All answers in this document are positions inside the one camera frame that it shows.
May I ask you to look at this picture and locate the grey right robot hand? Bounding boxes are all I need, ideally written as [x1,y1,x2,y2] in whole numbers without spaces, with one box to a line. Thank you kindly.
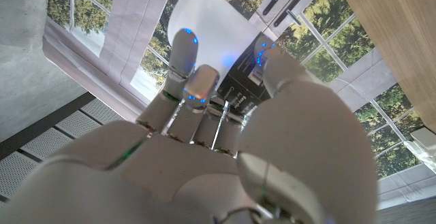
[0,28,379,224]

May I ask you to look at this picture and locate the printed window backdrop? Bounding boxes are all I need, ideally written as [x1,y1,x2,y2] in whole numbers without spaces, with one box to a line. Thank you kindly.
[42,0,436,211]

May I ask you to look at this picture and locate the white oil cruet black pump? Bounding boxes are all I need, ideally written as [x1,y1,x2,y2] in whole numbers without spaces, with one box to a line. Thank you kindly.
[166,0,273,116]

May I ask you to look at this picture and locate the white tissue box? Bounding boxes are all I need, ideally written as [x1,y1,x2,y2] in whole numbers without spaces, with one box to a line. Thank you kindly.
[403,127,436,174]

